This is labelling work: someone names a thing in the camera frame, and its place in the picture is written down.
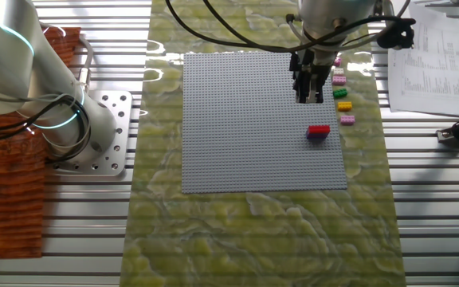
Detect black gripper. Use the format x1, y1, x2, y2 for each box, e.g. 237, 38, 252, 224
288, 50, 332, 104

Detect red Lego brick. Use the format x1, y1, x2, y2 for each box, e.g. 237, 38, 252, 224
307, 124, 332, 136

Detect grey Lego baseplate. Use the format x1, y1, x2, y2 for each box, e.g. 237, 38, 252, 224
181, 50, 348, 195

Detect printed paper sheet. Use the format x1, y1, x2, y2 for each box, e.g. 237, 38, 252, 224
387, 3, 459, 118

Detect green marble pattern mat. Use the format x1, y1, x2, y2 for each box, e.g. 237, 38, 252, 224
120, 0, 408, 287

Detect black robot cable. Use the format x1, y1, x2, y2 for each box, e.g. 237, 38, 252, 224
164, 0, 417, 55
202, 0, 414, 53

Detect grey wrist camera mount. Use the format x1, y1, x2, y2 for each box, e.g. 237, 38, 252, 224
375, 0, 417, 51

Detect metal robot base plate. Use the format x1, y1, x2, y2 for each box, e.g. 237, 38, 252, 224
48, 89, 134, 177

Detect grey robot power cable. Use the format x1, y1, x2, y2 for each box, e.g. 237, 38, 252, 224
78, 33, 95, 91

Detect black cable bundle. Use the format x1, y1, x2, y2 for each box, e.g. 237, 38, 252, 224
0, 92, 92, 163

